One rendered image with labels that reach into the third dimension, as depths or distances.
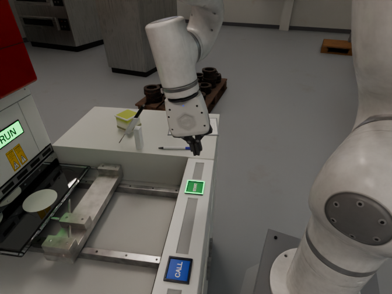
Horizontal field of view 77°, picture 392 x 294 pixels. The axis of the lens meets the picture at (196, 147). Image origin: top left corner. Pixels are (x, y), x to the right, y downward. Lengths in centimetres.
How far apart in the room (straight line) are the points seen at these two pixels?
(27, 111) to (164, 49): 60
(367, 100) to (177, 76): 34
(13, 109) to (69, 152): 25
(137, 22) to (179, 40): 397
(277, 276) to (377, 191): 41
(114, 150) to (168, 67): 51
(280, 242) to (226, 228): 119
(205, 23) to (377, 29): 36
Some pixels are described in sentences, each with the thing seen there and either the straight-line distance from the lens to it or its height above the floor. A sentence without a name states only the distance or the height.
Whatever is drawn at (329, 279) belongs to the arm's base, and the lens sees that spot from 52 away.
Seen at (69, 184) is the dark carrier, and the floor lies 90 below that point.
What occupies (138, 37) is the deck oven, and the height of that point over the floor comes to 68.
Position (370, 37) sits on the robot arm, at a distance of 32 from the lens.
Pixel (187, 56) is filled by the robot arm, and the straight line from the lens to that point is 55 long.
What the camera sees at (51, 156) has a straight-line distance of 108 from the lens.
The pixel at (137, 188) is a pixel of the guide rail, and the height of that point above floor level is 85.
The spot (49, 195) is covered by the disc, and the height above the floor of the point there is 90.
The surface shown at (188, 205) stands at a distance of 72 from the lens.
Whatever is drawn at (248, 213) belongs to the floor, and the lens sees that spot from 200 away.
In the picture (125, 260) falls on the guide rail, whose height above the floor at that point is 84.
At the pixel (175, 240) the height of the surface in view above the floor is 96.
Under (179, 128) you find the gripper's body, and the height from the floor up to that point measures 119.
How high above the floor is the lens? 149
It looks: 35 degrees down
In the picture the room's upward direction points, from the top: straight up
